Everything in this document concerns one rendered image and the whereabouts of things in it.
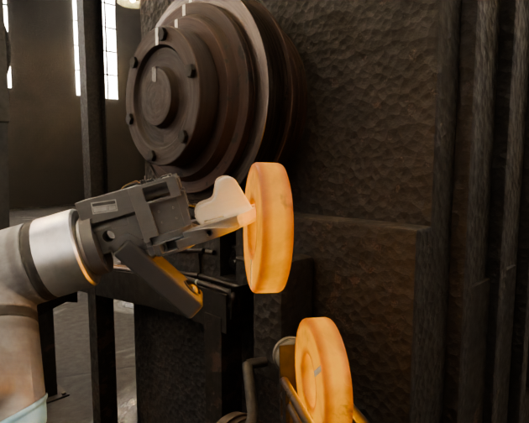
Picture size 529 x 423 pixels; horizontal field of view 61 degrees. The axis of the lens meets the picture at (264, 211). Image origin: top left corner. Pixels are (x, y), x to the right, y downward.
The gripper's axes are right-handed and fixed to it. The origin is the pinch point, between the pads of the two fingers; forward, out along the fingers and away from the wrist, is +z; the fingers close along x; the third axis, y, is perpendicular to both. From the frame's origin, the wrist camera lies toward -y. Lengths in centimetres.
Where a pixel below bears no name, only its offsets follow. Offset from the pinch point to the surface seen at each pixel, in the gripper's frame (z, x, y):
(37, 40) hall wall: -246, 1044, 350
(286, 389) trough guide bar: -3.2, 3.7, -24.8
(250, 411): -9.1, 17.4, -34.4
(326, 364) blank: 1.2, -5.7, -18.0
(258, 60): 10.8, 31.9, 22.3
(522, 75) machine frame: 74, 45, 6
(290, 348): -0.8, 8.1, -21.6
